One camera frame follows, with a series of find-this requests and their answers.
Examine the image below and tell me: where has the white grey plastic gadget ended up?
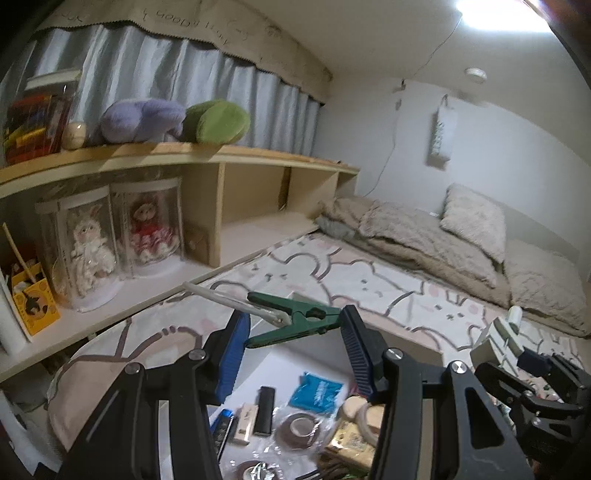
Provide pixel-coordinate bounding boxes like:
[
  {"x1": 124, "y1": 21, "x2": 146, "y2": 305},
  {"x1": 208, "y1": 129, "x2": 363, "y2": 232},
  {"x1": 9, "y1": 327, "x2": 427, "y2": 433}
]
[{"x1": 470, "y1": 306, "x2": 524, "y2": 374}]

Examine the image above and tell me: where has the green clothespin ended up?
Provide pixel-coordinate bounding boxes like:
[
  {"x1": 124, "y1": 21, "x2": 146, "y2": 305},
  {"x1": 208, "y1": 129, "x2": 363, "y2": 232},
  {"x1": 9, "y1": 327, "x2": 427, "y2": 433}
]
[{"x1": 245, "y1": 292, "x2": 341, "y2": 349}]

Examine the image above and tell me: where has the blue lighter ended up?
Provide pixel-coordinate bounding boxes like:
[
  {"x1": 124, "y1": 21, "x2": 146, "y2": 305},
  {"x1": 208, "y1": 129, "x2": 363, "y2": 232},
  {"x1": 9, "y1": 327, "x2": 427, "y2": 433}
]
[{"x1": 211, "y1": 409, "x2": 235, "y2": 461}]

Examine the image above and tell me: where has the bunny print blanket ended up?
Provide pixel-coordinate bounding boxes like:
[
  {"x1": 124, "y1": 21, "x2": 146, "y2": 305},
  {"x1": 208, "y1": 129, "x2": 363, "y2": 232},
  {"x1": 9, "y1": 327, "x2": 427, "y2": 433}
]
[{"x1": 45, "y1": 232, "x2": 591, "y2": 453}]

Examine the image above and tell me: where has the small black lighter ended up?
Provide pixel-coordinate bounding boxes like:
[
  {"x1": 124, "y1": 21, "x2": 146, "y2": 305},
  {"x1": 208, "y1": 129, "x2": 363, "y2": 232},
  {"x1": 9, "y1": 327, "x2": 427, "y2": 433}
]
[{"x1": 253, "y1": 386, "x2": 276, "y2": 437}]

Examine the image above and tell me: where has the blue foil sachet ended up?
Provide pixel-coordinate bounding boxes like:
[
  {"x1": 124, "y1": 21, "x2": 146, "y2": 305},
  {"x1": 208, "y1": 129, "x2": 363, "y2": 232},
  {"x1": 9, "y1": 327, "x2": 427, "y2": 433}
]
[{"x1": 288, "y1": 372, "x2": 344, "y2": 416}]

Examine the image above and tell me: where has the white storage box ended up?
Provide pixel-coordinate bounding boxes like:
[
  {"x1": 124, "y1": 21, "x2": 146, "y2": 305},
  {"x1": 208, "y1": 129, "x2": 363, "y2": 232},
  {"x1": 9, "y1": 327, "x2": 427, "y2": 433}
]
[{"x1": 156, "y1": 340, "x2": 445, "y2": 480}]

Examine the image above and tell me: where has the brown tape roll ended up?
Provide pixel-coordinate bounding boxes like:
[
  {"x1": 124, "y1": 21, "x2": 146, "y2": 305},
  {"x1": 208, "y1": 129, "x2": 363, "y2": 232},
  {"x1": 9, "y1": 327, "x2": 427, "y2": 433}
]
[{"x1": 276, "y1": 412, "x2": 322, "y2": 450}]

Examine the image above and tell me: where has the beige quilted pillow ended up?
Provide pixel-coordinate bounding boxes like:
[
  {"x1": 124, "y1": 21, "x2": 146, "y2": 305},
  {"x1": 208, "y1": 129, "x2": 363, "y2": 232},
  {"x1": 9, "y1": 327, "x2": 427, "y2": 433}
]
[{"x1": 504, "y1": 240, "x2": 590, "y2": 338}]

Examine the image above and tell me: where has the beige folded quilt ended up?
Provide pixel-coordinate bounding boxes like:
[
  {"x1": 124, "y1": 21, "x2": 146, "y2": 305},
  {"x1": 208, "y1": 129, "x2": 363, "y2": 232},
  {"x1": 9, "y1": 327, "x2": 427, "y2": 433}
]
[{"x1": 317, "y1": 197, "x2": 511, "y2": 308}]

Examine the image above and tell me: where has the white dress doll in case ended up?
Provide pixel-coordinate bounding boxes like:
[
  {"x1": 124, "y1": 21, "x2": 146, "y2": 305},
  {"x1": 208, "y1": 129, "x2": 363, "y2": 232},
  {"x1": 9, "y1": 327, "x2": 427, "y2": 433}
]
[{"x1": 35, "y1": 186, "x2": 122, "y2": 313}]

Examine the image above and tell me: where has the red dress doll in case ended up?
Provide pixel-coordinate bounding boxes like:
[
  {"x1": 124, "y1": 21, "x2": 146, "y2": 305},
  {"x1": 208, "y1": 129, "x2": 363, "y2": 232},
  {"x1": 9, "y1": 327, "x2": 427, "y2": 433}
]
[{"x1": 110, "y1": 177, "x2": 184, "y2": 279}]

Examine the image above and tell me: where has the wooden bedside shelf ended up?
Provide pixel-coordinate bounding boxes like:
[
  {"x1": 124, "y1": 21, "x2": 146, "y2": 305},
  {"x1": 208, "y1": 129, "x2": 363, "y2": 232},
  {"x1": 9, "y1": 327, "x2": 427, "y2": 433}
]
[{"x1": 0, "y1": 140, "x2": 362, "y2": 384}]

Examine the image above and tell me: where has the fluffy cream pillow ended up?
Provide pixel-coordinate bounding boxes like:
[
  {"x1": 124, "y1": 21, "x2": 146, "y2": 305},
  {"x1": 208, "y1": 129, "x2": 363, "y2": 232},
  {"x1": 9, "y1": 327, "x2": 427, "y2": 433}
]
[{"x1": 440, "y1": 184, "x2": 507, "y2": 264}]

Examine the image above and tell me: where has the yellow box on shelf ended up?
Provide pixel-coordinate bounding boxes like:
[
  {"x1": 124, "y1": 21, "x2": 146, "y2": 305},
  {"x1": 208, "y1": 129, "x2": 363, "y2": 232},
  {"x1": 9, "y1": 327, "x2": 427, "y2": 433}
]
[{"x1": 10, "y1": 264, "x2": 60, "y2": 336}]

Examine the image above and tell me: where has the green plush toy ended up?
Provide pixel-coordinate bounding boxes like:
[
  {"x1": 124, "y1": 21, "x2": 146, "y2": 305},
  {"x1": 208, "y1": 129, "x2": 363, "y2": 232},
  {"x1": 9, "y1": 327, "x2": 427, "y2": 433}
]
[{"x1": 179, "y1": 99, "x2": 250, "y2": 145}]

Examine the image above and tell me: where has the purple plush toy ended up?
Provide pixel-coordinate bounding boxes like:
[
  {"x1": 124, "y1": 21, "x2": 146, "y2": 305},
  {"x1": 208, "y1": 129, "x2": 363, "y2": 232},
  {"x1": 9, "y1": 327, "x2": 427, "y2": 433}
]
[{"x1": 98, "y1": 98, "x2": 186, "y2": 144}]

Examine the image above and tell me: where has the jar of colourful items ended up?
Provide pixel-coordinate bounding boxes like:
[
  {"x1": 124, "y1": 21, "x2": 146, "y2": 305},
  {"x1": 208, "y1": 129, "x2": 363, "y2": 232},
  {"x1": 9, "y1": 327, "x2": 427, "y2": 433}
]
[{"x1": 2, "y1": 69, "x2": 82, "y2": 165}]

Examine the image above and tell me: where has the round ceiling smoke detector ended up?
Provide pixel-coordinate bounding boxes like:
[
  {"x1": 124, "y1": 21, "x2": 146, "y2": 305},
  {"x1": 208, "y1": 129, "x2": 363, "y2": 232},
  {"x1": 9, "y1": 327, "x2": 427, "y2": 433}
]
[{"x1": 464, "y1": 67, "x2": 488, "y2": 85}]

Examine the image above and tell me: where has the grey blue curtain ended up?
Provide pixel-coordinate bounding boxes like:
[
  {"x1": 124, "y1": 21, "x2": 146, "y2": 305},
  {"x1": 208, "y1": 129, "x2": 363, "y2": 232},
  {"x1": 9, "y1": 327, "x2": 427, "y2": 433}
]
[{"x1": 1, "y1": 25, "x2": 321, "y2": 156}]

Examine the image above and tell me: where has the wooden ring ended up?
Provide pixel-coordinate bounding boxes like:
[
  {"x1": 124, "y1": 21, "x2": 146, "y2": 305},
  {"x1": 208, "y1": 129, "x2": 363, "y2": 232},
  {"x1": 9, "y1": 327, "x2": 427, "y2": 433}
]
[{"x1": 352, "y1": 400, "x2": 387, "y2": 446}]

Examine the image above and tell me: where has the white charging cable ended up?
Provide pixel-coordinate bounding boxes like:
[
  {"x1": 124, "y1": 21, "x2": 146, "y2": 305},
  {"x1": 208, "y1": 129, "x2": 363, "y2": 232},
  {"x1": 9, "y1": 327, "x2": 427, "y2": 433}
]
[{"x1": 181, "y1": 280, "x2": 288, "y2": 328}]

